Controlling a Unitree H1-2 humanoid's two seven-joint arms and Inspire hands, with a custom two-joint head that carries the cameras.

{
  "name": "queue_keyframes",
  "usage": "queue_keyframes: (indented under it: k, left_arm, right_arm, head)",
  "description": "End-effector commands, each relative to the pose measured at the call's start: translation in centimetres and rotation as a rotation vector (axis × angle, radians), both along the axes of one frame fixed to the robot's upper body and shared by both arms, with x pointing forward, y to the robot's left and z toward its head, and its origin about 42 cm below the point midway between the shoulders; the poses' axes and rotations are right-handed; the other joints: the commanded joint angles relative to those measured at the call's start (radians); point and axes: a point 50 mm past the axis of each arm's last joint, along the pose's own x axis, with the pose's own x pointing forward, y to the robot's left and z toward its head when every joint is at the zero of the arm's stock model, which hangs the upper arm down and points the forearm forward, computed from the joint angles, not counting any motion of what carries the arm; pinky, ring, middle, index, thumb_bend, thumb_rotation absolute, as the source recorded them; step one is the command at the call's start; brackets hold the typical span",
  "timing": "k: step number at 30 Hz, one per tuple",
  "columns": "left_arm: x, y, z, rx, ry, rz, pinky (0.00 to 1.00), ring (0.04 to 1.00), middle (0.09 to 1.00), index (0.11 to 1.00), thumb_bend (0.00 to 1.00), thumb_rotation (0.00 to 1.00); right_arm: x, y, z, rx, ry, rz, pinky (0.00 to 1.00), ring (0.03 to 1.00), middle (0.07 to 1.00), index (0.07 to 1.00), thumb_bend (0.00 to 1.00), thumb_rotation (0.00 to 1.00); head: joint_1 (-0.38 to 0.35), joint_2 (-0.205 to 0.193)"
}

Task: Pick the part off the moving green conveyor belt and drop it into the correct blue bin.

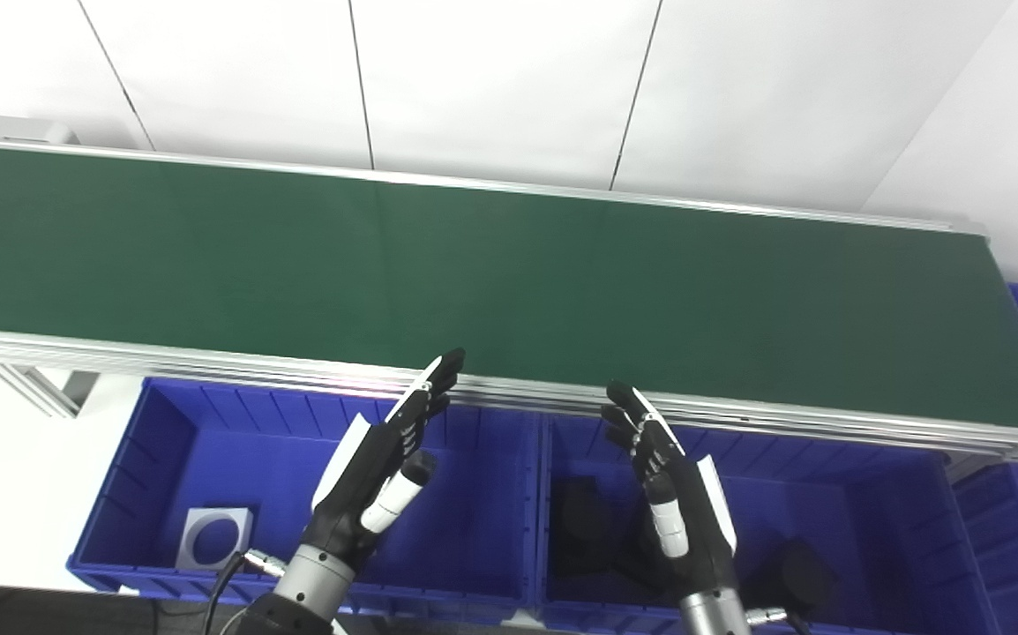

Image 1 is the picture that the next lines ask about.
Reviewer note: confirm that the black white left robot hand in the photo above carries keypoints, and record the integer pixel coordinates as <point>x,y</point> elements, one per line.
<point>366,476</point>

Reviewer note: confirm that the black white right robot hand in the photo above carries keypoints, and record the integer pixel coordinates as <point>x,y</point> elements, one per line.
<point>690,511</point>

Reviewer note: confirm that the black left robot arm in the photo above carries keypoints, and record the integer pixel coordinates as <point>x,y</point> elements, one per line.
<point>306,586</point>

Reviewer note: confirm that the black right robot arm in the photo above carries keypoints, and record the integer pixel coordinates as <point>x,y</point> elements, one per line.
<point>714,616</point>

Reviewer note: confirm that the white square part round hole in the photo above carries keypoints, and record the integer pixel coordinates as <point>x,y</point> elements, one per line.
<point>194,522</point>

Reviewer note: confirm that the aluminium conveyor support leg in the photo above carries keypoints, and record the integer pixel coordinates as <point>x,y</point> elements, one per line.
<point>41,388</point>

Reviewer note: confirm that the grey conveyor motor housing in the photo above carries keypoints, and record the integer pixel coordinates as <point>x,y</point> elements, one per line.
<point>15,129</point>

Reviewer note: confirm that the green conveyor belt aluminium frame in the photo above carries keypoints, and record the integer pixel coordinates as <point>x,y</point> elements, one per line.
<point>509,282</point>

